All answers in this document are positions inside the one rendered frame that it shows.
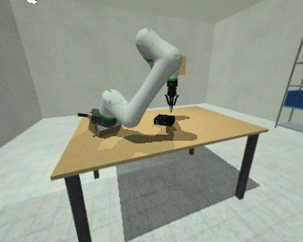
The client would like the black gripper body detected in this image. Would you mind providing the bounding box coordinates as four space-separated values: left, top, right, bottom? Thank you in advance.
168 87 177 98

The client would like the black lighting desk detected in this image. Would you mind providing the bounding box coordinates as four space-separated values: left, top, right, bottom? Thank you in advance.
154 114 175 126

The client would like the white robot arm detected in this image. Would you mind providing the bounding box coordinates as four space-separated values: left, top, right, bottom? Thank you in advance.
78 29 182 128

